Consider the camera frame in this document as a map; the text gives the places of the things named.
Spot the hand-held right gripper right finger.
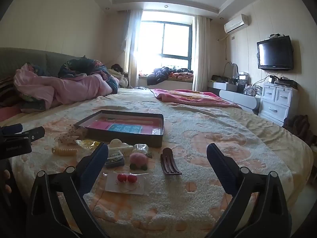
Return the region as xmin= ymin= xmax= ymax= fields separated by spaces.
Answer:
xmin=207 ymin=143 xmax=293 ymax=238

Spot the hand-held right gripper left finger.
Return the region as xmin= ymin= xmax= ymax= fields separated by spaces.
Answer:
xmin=26 ymin=142 xmax=109 ymax=238

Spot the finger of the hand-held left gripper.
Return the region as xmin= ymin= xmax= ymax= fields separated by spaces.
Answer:
xmin=10 ymin=126 xmax=46 ymax=143
xmin=0 ymin=124 xmax=23 ymax=136

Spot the yellow ring packet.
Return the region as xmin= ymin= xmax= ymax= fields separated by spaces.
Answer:
xmin=75 ymin=139 xmax=101 ymax=150

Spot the white bead hair clip packet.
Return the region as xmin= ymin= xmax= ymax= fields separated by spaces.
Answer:
xmin=108 ymin=138 xmax=135 ymax=152

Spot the pink pompom hair clip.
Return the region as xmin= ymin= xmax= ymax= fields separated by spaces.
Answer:
xmin=129 ymin=153 xmax=152 ymax=170

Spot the black shallow cardboard box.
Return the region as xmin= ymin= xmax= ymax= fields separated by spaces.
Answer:
xmin=74 ymin=109 xmax=165 ymax=148

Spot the person's left hand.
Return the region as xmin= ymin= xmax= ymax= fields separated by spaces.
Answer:
xmin=2 ymin=169 xmax=12 ymax=194

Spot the cream pink patterned bedspread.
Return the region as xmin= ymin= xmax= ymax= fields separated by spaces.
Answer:
xmin=0 ymin=88 xmax=314 ymax=238

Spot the small clear accessory box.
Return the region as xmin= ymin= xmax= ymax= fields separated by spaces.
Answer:
xmin=104 ymin=150 xmax=125 ymax=167

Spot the red ball earrings card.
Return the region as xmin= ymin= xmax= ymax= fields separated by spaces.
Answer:
xmin=105 ymin=172 xmax=149 ymax=195

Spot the spotted bow hair clip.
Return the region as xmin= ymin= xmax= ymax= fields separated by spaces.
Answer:
xmin=58 ymin=126 xmax=88 ymax=145

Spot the blue printed card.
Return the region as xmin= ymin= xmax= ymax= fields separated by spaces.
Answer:
xmin=107 ymin=123 xmax=143 ymax=134

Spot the brown hair clip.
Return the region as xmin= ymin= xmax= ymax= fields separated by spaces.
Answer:
xmin=160 ymin=147 xmax=183 ymax=177

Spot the pink quilt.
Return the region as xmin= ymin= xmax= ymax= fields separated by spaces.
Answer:
xmin=13 ymin=63 xmax=114 ymax=111

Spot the white grey desk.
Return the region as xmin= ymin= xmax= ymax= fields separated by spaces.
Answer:
xmin=207 ymin=80 xmax=262 ymax=116

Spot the pink orange blanket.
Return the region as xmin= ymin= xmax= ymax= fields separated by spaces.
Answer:
xmin=150 ymin=88 xmax=242 ymax=109

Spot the grey headboard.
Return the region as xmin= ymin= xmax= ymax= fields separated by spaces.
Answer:
xmin=0 ymin=47 xmax=88 ymax=80

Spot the dark floral quilt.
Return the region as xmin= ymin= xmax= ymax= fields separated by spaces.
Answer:
xmin=58 ymin=57 xmax=119 ymax=95

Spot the dark brown bag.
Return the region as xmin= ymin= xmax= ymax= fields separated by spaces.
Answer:
xmin=283 ymin=114 xmax=311 ymax=147

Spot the white drawer cabinet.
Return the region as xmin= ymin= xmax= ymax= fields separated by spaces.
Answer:
xmin=259 ymin=82 xmax=299 ymax=127

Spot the beige pillow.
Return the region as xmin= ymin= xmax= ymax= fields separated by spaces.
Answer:
xmin=107 ymin=69 xmax=128 ymax=89

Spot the clear storage organiser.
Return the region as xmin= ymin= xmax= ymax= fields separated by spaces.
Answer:
xmin=237 ymin=71 xmax=248 ymax=85

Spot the round table mirror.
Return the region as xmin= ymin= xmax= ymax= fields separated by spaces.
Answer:
xmin=224 ymin=61 xmax=239 ymax=78

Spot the black set-top box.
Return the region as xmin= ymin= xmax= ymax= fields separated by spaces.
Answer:
xmin=268 ymin=75 xmax=299 ymax=89

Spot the pile of clothes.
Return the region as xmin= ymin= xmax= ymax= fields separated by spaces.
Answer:
xmin=146 ymin=66 xmax=194 ymax=86

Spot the white sheer curtain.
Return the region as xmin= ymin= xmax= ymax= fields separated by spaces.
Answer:
xmin=192 ymin=15 xmax=211 ymax=92
xmin=123 ymin=9 xmax=143 ymax=89

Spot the window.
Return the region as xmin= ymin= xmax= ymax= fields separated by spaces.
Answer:
xmin=139 ymin=20 xmax=193 ymax=70

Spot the white air conditioner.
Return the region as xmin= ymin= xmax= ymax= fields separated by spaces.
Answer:
xmin=223 ymin=14 xmax=249 ymax=34

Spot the black wall television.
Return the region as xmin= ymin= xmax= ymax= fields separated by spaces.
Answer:
xmin=256 ymin=35 xmax=294 ymax=71

